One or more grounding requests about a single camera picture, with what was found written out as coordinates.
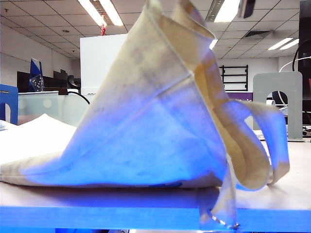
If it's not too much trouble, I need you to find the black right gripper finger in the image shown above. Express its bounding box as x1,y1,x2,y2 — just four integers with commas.
239,0,256,19

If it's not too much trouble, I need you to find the beige canvas tote bag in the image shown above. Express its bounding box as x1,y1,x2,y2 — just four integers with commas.
0,0,291,230

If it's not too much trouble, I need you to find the clear plastic bag with papers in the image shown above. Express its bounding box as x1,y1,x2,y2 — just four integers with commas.
0,120,13,132

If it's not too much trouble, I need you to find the fluorescent ceiling light panel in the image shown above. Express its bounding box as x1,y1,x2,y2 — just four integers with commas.
78,0,107,26
213,0,241,23
99,0,124,26

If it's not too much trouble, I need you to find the black upright panel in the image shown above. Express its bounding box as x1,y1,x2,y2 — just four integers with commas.
298,0,311,136

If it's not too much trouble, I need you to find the grey metal bookend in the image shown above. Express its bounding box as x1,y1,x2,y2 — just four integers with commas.
252,71,304,143

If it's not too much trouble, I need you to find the purple and white name plate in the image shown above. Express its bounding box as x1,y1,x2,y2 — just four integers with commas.
228,91,254,101

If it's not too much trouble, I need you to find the white monitor back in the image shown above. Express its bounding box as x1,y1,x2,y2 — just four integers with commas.
80,33,130,98

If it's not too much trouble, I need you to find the blue crystal trophy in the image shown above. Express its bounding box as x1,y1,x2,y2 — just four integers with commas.
29,58,46,92

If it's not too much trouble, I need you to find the frosted glass desk partition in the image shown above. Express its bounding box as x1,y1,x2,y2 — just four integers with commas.
18,91,91,128

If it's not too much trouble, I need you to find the large white paper sheet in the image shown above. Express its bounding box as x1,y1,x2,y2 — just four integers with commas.
0,113,79,166

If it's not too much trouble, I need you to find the blue plastic stand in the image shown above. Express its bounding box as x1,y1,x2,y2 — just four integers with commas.
0,83,19,126

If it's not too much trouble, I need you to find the black hanging cable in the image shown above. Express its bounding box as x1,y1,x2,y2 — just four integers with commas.
293,40,303,71

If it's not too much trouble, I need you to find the white arched cable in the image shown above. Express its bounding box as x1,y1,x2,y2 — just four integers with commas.
278,57,302,73

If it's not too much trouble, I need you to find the black wall rack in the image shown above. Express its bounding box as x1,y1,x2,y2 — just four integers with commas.
219,64,249,92

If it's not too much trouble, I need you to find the black gooseneck cable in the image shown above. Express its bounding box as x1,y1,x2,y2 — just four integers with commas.
67,90,91,105

